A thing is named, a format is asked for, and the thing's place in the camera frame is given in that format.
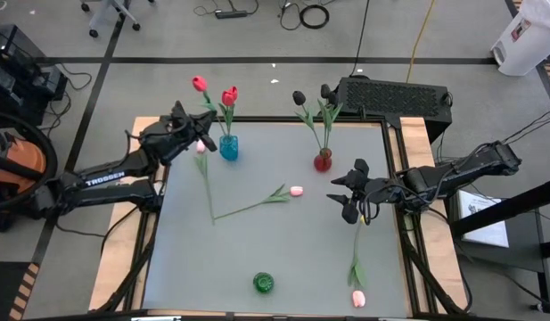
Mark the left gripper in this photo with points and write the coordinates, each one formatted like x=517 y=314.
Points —
x=176 y=134

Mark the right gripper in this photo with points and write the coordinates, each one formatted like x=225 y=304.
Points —
x=368 y=191

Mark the pink artificial tulip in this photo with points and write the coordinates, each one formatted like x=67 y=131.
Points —
x=358 y=298
x=201 y=147
x=296 y=191

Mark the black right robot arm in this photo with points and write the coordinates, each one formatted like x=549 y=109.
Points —
x=470 y=167

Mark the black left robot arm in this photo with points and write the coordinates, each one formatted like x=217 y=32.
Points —
x=132 y=165

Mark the blue glass vase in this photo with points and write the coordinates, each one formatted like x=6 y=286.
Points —
x=229 y=149

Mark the red glass vase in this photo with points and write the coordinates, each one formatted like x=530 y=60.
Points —
x=322 y=164

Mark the green glass vase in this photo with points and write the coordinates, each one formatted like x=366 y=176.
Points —
x=263 y=283

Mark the black perforated computer case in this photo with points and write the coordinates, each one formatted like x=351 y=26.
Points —
x=390 y=98

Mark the black power strip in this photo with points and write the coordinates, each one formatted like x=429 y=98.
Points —
x=230 y=13

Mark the grey office chair base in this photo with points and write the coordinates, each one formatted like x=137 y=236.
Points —
x=125 y=13

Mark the white paper sheet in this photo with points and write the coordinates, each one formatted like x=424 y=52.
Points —
x=484 y=223

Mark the black metal stand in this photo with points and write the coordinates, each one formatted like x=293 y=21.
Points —
x=506 y=209

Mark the orange vacuum cleaner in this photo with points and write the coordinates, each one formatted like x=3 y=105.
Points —
x=20 y=156

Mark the black equipment cart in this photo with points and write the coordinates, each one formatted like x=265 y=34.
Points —
x=16 y=76

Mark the white box with label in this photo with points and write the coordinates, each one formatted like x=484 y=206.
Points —
x=528 y=40

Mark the black yellow hazard strip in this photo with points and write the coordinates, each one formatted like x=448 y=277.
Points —
x=24 y=290

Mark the black table frame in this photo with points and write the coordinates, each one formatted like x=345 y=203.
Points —
x=274 y=119

